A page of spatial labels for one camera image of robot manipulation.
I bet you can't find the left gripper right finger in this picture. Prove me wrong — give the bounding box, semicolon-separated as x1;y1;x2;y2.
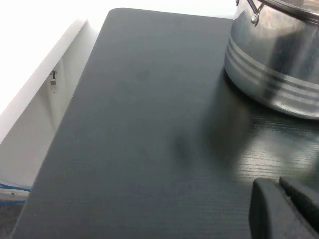
278;176;319;239

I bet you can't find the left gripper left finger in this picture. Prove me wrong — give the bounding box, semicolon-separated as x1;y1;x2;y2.
248;177;306;239

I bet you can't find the stainless steel cooking pot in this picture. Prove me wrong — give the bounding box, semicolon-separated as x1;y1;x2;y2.
224;0;319;120

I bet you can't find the small printed label sticker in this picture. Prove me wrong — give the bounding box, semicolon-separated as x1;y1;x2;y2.
49;70;59;94

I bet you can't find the white side panel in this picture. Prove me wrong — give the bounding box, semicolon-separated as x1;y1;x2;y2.
0;19;97;191

